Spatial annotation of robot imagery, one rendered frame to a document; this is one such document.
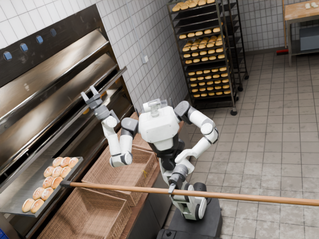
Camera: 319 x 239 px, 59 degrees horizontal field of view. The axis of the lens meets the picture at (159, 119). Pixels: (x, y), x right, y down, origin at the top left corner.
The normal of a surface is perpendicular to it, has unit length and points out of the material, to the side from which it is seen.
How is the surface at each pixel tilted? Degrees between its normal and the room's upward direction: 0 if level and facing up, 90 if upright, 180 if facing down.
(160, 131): 90
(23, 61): 90
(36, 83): 70
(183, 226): 0
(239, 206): 0
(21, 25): 90
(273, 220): 0
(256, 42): 90
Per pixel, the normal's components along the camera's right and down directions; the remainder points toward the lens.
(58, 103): 0.75, -0.32
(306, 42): -0.35, 0.56
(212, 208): -0.27, -0.83
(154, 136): 0.07, 0.50
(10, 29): 0.90, -0.04
